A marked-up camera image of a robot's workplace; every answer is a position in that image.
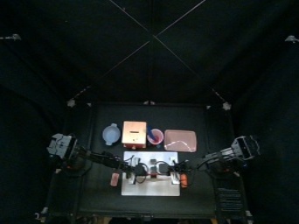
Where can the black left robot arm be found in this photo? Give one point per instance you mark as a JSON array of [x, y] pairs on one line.
[[98, 157]]

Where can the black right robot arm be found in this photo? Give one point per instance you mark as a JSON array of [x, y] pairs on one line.
[[234, 151]]

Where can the white cutting board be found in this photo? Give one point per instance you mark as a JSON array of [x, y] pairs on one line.
[[151, 189]]

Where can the pink square plate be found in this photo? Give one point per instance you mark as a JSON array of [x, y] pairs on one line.
[[179, 140]]

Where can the orange cylindrical toy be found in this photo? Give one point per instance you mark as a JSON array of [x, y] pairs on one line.
[[183, 180]]

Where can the salmon pink oblong toy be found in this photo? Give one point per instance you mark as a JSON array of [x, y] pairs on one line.
[[114, 179]]

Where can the pink cup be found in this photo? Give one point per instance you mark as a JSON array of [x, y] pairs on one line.
[[157, 137]]

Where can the blue utensil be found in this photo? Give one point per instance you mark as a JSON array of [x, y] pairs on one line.
[[150, 132]]

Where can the copper coloured box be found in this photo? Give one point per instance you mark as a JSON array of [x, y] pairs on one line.
[[134, 132]]

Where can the pale blue bowl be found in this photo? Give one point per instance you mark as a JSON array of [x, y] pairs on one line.
[[111, 134]]

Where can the printed label sticker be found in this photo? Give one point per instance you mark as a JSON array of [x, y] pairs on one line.
[[230, 201]]

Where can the black cloth backdrop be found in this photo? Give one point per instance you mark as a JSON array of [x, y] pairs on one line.
[[78, 58]]

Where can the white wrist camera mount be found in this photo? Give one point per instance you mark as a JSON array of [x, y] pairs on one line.
[[175, 178], [131, 178]]

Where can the metal frame clamp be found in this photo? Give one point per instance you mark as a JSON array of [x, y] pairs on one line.
[[226, 106], [292, 38], [71, 103], [149, 102], [14, 37]]

